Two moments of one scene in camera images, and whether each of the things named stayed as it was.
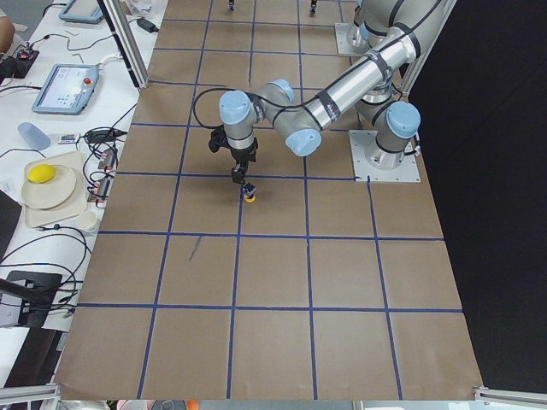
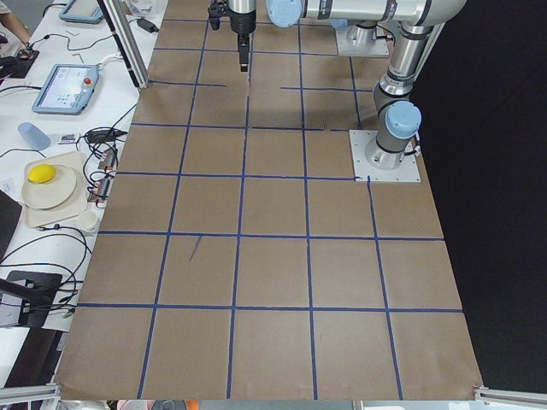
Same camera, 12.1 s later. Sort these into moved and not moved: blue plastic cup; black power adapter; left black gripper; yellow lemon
Moved: left black gripper
Not moved: yellow lemon; blue plastic cup; black power adapter
